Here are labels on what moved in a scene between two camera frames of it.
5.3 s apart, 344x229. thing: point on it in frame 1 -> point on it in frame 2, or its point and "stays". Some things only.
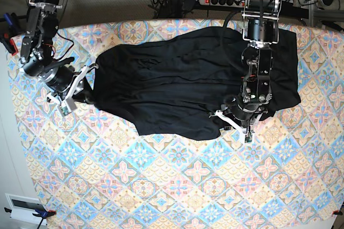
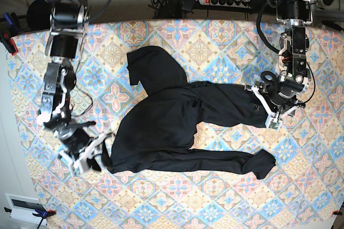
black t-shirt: [178, 87] -> [156, 132]
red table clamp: [10, 30] stays
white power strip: [229, 1] stays
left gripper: [59, 78] -> [73, 139]
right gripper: [244, 107] -> [283, 93]
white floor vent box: [22, 208] stays
